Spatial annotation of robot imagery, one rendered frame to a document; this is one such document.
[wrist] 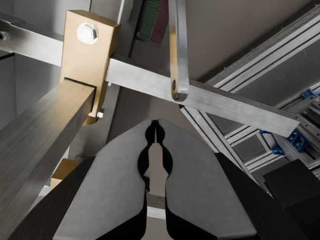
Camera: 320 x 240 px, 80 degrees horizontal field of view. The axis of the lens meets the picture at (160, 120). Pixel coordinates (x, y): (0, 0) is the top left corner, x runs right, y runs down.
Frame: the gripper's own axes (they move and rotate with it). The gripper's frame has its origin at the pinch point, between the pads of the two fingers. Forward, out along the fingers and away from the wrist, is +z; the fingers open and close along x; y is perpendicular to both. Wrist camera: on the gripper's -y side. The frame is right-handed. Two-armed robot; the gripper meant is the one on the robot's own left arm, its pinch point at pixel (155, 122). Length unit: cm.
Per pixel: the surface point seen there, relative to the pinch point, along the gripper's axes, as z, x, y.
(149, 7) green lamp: 24.6, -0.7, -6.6
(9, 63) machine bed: 31.3, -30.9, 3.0
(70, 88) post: 9.2, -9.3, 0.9
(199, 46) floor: 95, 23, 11
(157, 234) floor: 95, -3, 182
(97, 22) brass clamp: 11.5, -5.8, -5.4
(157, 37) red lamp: 24.6, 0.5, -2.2
